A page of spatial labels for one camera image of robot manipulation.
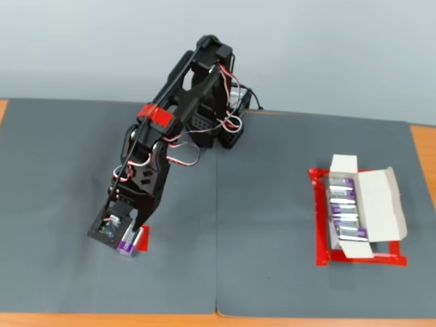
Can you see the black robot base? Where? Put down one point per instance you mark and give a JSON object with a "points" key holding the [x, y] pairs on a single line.
{"points": [[231, 138]]}

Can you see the grey mat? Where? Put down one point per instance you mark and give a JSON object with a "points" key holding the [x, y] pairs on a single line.
{"points": [[272, 211], [51, 170]]}

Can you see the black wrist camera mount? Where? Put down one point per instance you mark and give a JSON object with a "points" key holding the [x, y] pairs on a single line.
{"points": [[109, 231]]}

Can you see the purple silver 9V battery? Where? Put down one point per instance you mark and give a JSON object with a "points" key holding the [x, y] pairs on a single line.
{"points": [[127, 247], [342, 184], [343, 211], [344, 197], [347, 223], [351, 234]]}

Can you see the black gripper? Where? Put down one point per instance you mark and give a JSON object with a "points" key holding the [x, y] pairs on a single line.
{"points": [[146, 206]]}

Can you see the red tape frame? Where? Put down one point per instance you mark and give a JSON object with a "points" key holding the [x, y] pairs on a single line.
{"points": [[322, 238]]}

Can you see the white cardboard box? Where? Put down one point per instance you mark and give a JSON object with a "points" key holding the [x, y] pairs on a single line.
{"points": [[378, 204]]}

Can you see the red tape band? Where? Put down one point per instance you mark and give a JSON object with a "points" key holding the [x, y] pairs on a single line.
{"points": [[158, 116]]}

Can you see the red tape patch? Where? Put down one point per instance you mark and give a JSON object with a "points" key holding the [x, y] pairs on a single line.
{"points": [[145, 238]]}

